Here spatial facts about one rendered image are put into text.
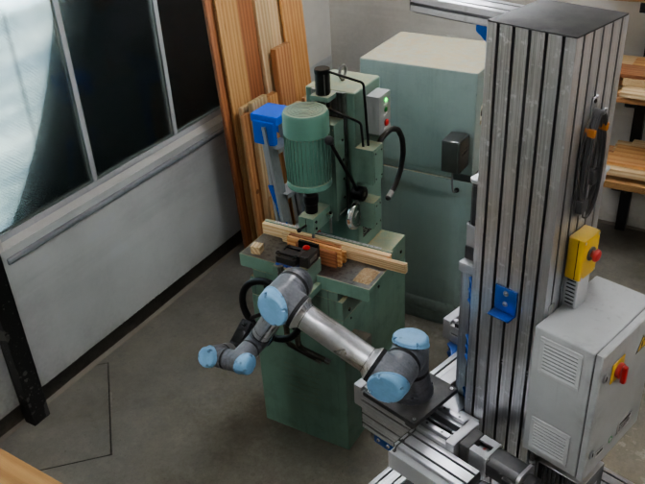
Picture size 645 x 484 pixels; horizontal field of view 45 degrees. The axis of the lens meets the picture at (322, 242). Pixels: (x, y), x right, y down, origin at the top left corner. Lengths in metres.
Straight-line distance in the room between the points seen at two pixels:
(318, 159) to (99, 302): 1.67
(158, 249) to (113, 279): 0.35
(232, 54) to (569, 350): 2.74
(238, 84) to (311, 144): 1.59
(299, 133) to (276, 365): 1.11
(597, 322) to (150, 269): 2.71
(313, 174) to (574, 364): 1.24
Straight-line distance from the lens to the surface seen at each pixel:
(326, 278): 3.02
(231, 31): 4.36
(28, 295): 3.81
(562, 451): 2.47
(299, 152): 2.91
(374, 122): 3.12
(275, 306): 2.39
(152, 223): 4.30
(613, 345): 2.24
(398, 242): 3.42
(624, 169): 4.61
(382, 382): 2.36
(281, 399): 3.60
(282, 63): 4.66
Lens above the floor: 2.59
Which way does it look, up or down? 31 degrees down
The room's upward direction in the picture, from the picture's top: 3 degrees counter-clockwise
